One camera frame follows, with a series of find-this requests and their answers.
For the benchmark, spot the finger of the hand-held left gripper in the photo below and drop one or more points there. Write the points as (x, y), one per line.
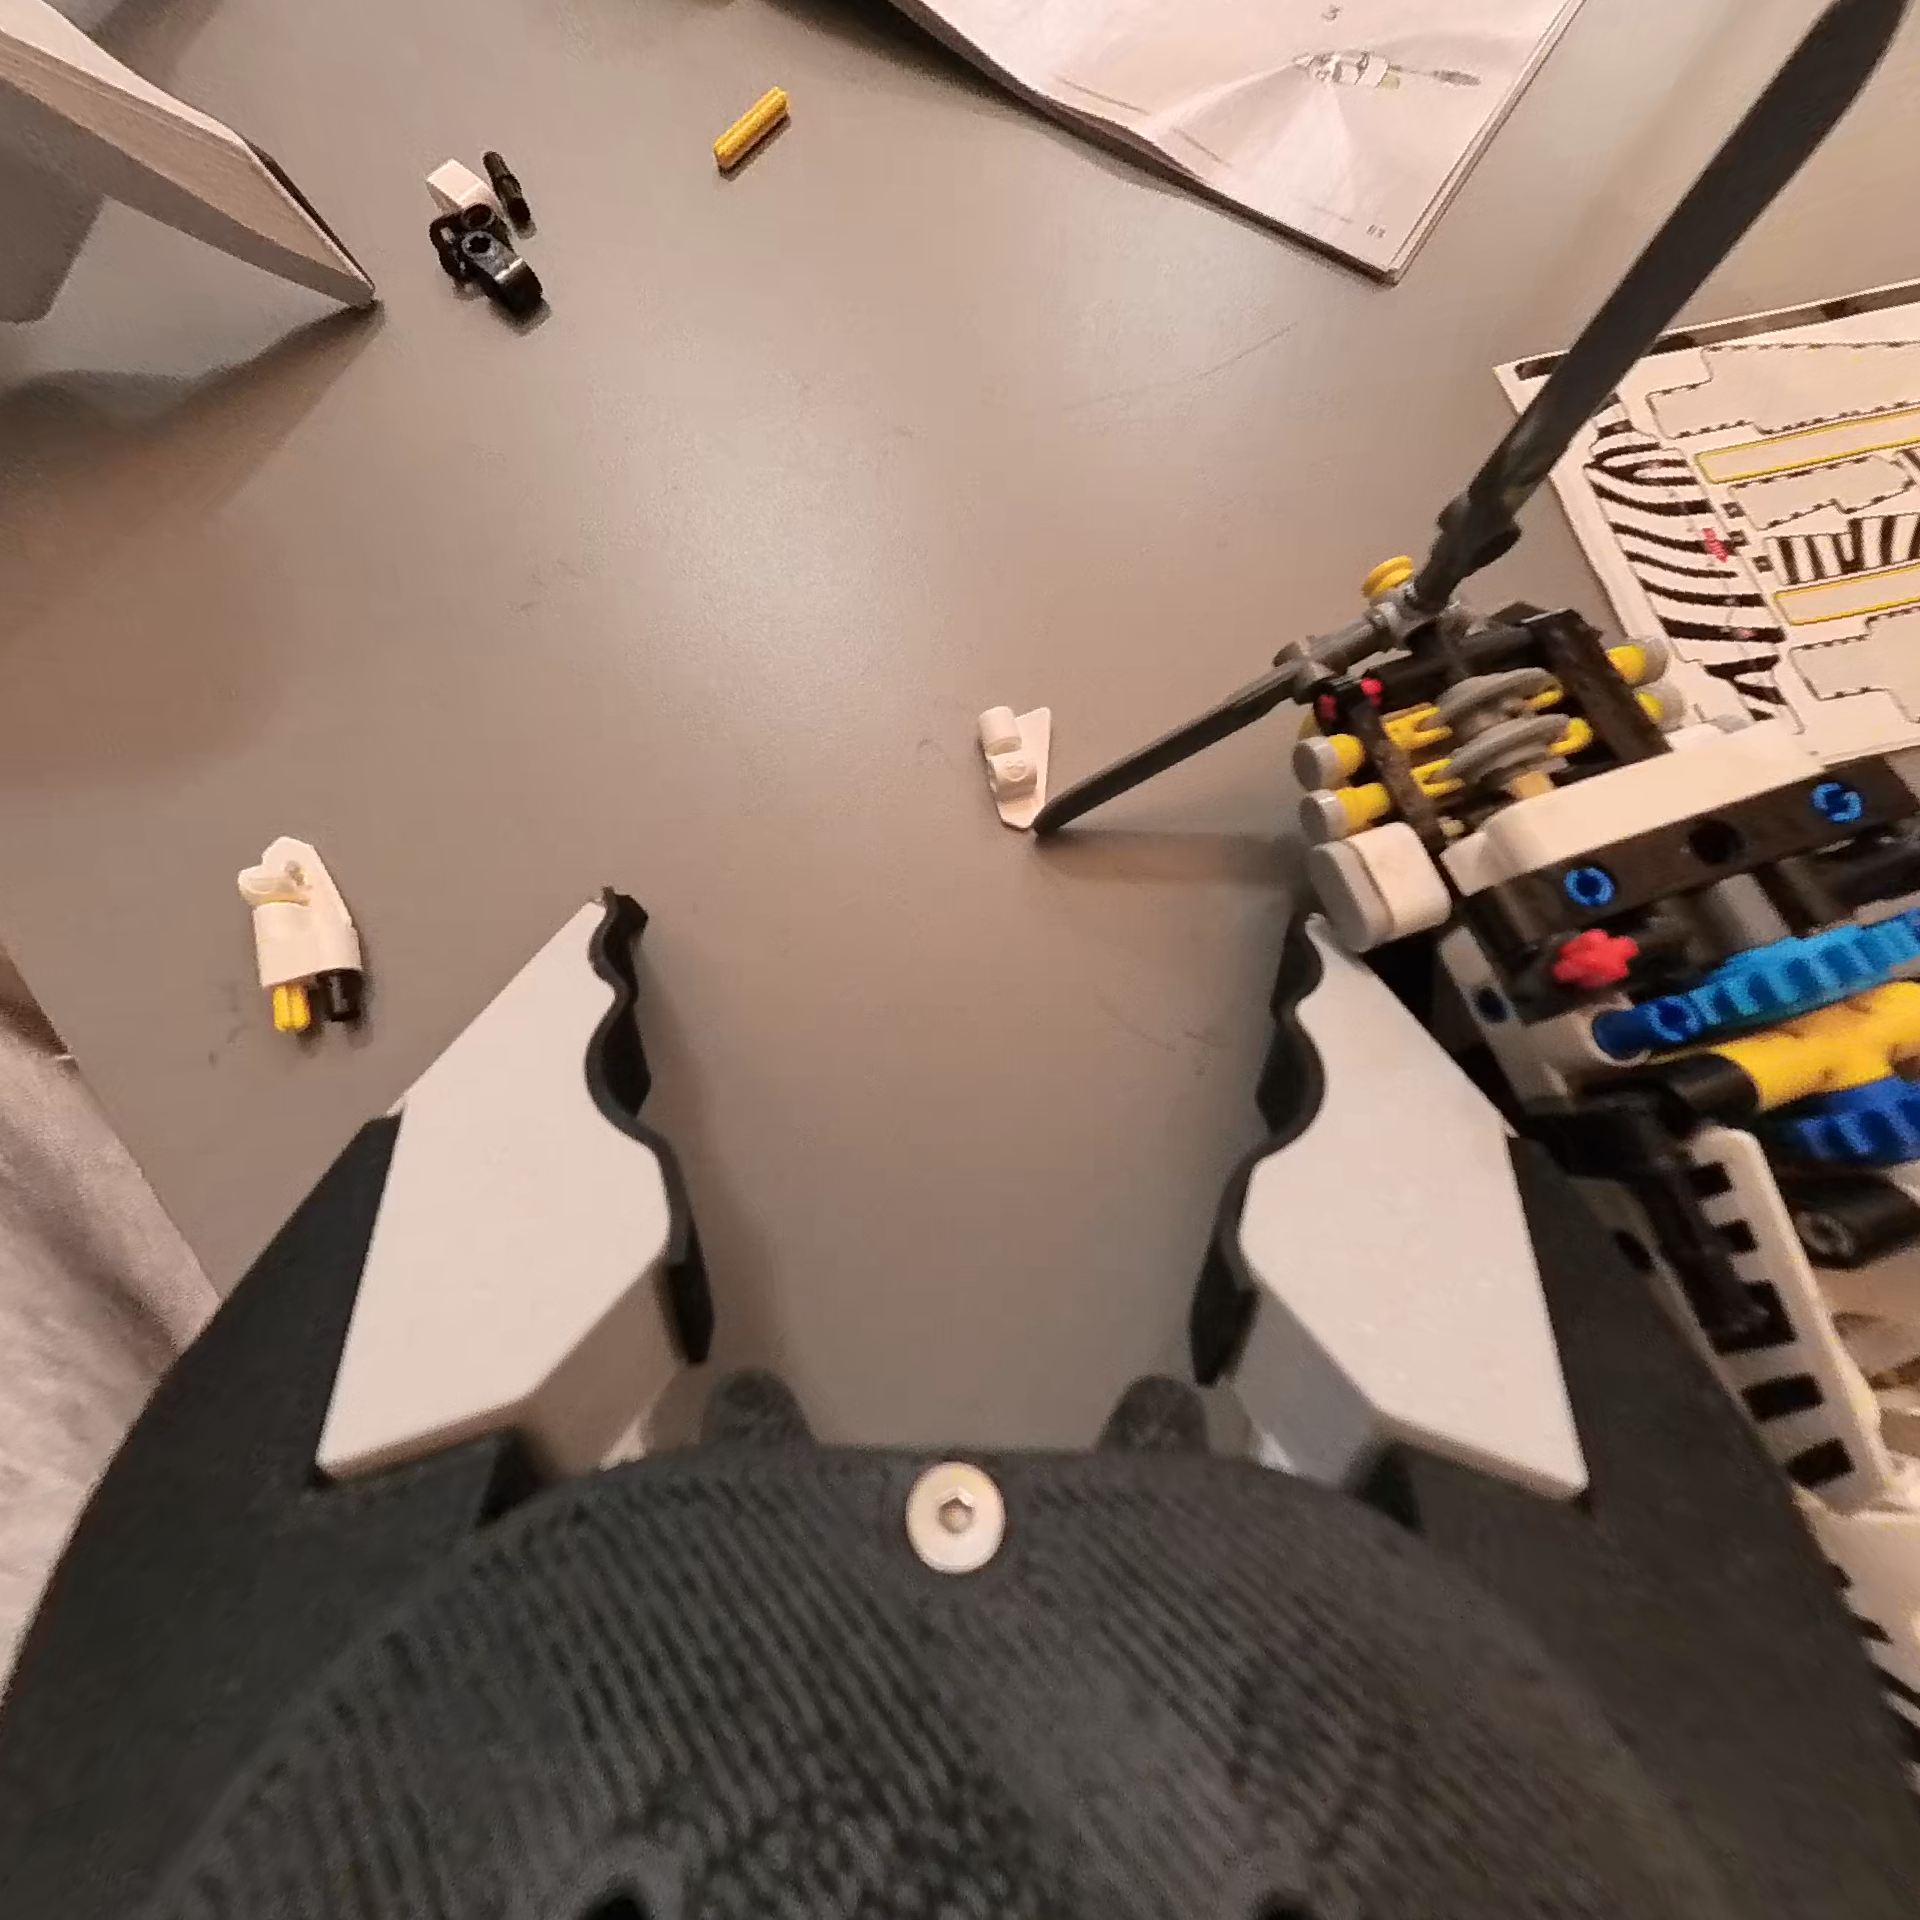
(120, 137)

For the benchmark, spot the white lego piece yellow pin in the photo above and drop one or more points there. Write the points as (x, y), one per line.
(301, 931)

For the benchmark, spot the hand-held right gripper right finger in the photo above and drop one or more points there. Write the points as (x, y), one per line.
(1397, 1276)

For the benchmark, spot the person's grey zip hoodie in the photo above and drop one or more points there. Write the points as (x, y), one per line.
(75, 1321)

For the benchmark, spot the zebra striped sticker sheet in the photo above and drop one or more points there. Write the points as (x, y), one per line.
(1801, 452)

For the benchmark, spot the white instruction booklet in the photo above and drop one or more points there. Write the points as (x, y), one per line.
(1277, 121)

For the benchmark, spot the black lego pin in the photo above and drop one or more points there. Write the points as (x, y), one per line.
(506, 193)
(343, 996)

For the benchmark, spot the yellow lego axle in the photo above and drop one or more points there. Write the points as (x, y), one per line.
(751, 128)

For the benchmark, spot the black lego connector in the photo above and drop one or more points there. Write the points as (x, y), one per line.
(488, 262)

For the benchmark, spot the white lego wedge piece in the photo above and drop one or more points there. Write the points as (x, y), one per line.
(1013, 774)

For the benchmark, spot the lego helicopter model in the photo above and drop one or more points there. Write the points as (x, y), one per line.
(1576, 842)

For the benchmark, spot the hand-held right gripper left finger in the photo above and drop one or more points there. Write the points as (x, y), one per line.
(495, 1231)

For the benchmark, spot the small white lego brick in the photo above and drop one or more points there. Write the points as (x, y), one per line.
(459, 190)

